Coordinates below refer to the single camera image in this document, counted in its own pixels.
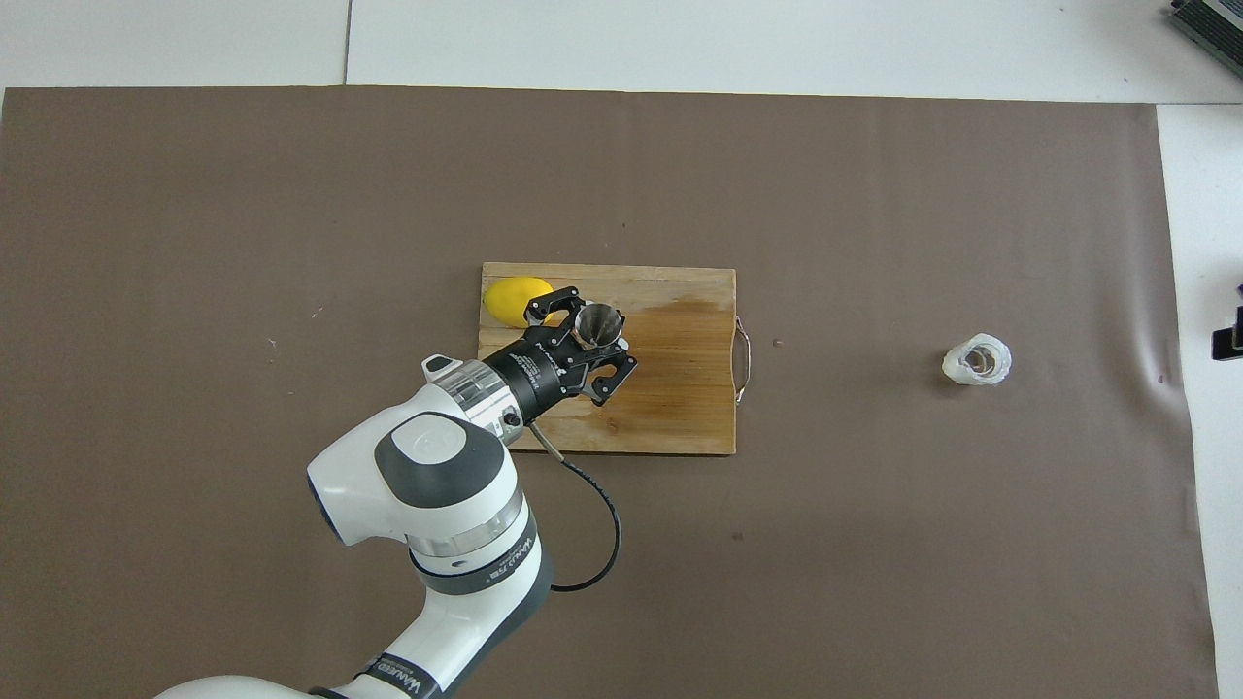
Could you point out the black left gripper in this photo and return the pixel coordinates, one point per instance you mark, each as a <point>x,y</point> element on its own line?
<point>539,374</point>

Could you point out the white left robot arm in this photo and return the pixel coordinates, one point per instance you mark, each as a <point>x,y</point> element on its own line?
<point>427,485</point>

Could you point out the brown paper table mat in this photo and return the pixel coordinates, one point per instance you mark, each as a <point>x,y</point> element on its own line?
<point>874,582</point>

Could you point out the black ribbed metal box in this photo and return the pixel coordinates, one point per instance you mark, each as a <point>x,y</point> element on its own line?
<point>1214,24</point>

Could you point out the clear plastic cup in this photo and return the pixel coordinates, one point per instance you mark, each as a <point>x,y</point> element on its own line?
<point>976,361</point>

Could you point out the wooden cutting board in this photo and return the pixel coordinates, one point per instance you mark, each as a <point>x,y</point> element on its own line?
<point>670,408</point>

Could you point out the yellow lemon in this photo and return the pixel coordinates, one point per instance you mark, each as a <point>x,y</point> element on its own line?
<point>510,299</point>

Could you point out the steel double jigger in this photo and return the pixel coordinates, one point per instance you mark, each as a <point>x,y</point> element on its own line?
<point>597,325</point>

